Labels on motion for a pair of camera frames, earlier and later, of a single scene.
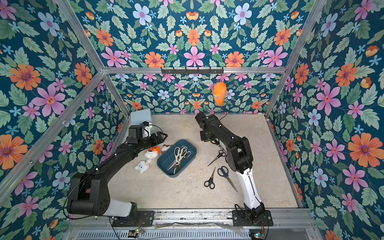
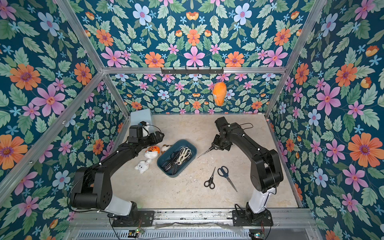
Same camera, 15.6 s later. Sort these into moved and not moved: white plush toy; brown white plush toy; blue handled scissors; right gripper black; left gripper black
Moved: right gripper black
Not moved: left gripper black; blue handled scissors; white plush toy; brown white plush toy
